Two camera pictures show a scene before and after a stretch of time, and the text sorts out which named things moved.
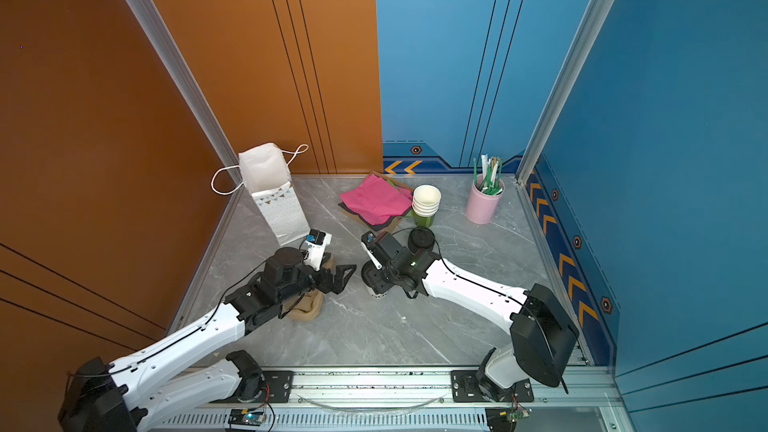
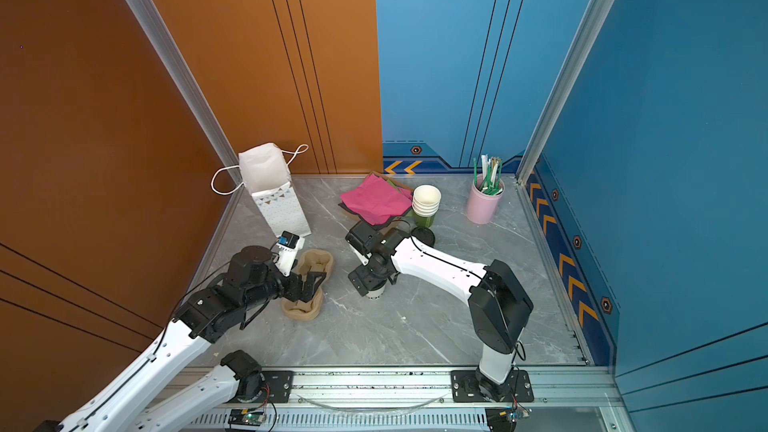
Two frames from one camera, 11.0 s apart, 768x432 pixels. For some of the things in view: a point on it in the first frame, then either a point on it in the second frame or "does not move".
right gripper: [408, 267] → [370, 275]
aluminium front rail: [413, 400] does not move
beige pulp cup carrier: [310, 306] does not move
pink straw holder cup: [480, 207] does not move
